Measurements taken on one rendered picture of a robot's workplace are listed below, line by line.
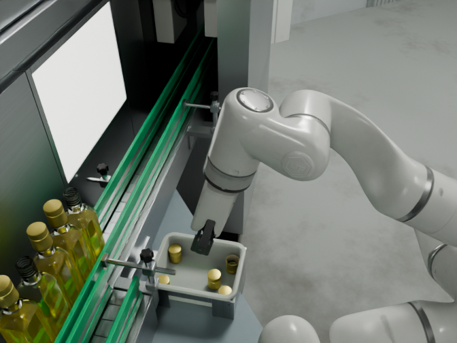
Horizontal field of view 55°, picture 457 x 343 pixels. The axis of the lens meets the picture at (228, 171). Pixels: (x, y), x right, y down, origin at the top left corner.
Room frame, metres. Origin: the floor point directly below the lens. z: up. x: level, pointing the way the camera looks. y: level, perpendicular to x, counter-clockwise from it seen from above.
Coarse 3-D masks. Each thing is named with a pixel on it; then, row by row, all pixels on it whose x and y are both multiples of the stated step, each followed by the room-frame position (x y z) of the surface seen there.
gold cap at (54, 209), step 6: (48, 204) 0.58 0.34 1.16; (54, 204) 0.58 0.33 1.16; (60, 204) 0.58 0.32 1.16; (48, 210) 0.56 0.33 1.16; (54, 210) 0.56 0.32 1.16; (60, 210) 0.57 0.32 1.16; (48, 216) 0.56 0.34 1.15; (54, 216) 0.56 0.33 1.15; (60, 216) 0.56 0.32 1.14; (66, 216) 0.58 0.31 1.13; (48, 222) 0.56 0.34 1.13; (54, 222) 0.56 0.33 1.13; (60, 222) 0.56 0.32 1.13; (66, 222) 0.57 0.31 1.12
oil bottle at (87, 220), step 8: (88, 208) 0.64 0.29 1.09; (72, 216) 0.61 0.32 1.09; (80, 216) 0.61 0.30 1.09; (88, 216) 0.62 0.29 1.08; (96, 216) 0.64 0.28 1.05; (80, 224) 0.60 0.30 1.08; (88, 224) 0.61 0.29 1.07; (96, 224) 0.64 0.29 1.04; (88, 232) 0.60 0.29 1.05; (96, 232) 0.63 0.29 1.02; (88, 240) 0.60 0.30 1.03; (96, 240) 0.62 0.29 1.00; (104, 240) 0.65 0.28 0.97; (88, 248) 0.60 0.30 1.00; (96, 248) 0.61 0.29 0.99; (96, 256) 0.60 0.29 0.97
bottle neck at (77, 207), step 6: (66, 192) 0.63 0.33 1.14; (72, 192) 0.64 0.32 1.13; (78, 192) 0.64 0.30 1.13; (66, 198) 0.62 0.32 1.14; (72, 198) 0.62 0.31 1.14; (78, 198) 0.63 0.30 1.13; (72, 204) 0.62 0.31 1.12; (78, 204) 0.62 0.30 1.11; (72, 210) 0.62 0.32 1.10; (78, 210) 0.62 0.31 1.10
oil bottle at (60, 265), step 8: (56, 248) 0.53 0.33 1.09; (64, 248) 0.54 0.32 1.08; (56, 256) 0.51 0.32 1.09; (64, 256) 0.52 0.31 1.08; (40, 264) 0.50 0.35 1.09; (48, 264) 0.49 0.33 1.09; (56, 264) 0.50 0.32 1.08; (64, 264) 0.51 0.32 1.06; (72, 264) 0.53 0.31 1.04; (56, 272) 0.49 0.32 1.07; (64, 272) 0.50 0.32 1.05; (72, 272) 0.52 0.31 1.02; (64, 280) 0.50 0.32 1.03; (72, 280) 0.52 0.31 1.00; (64, 288) 0.49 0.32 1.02; (72, 288) 0.51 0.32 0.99; (80, 288) 0.53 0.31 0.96; (72, 296) 0.50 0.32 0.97; (72, 304) 0.49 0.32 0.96
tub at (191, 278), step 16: (176, 240) 0.77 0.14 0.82; (192, 240) 0.76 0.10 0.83; (224, 240) 0.75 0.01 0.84; (160, 256) 0.70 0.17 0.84; (192, 256) 0.75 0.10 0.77; (208, 256) 0.74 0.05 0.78; (224, 256) 0.74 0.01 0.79; (240, 256) 0.70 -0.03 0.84; (176, 272) 0.70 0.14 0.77; (192, 272) 0.70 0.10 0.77; (224, 272) 0.70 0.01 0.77; (240, 272) 0.65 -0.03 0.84; (160, 288) 0.61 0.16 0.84; (176, 288) 0.60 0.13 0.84; (192, 288) 0.65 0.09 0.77; (208, 288) 0.65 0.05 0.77
